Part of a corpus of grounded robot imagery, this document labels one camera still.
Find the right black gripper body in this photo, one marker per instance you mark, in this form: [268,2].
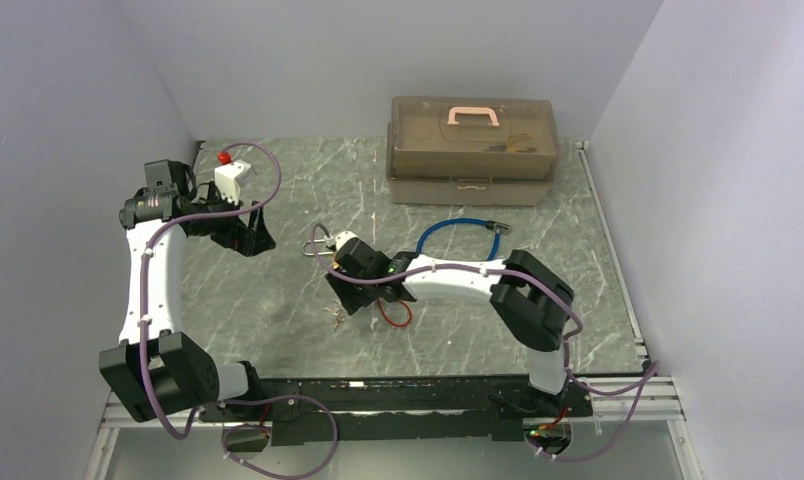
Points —
[371,288]

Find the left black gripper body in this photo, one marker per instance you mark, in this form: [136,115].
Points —
[225,231]

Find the brass padlock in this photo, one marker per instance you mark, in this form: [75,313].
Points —
[323,254]

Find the red cable lock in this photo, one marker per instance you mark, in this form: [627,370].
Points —
[396,314]

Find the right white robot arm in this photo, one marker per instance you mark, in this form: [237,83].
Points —
[532,301]

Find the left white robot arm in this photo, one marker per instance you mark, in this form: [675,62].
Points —
[156,367]

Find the bunch of silver keys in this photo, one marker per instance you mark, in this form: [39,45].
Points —
[339,315]

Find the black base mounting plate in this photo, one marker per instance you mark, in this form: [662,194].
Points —
[498,407]

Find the brown plastic toolbox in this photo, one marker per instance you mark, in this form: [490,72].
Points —
[466,151]

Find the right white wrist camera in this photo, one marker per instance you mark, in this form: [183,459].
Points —
[342,238]

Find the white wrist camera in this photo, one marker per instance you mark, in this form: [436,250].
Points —
[231,176]
[342,238]

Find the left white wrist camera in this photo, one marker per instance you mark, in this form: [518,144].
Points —
[231,176]

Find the blue cable lock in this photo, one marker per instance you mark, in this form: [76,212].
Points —
[497,230]

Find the aluminium rail frame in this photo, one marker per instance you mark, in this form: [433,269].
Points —
[628,434]

